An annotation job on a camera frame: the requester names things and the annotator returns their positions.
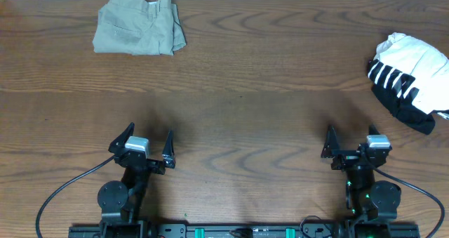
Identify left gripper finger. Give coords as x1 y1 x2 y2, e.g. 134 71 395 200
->
108 122 135 154
162 131 176 168

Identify white t-shirt black print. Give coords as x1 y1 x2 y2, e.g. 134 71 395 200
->
368 32 448 114

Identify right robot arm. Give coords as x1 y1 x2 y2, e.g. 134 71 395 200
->
321 126 401 237

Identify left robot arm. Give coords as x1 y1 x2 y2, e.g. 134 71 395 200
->
97 123 176 238

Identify black garment red trim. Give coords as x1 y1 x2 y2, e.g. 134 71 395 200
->
371 85 436 135

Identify folded khaki shorts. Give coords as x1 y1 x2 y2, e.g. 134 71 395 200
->
93 0 187 55

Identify left black cable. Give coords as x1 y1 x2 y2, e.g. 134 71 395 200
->
35 154 116 238

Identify black cable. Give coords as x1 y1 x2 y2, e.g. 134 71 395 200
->
371 166 445 238
35 154 116 238

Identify right black cable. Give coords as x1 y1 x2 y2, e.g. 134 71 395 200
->
371 166 445 238

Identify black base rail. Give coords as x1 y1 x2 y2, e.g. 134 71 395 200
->
68 222 420 238

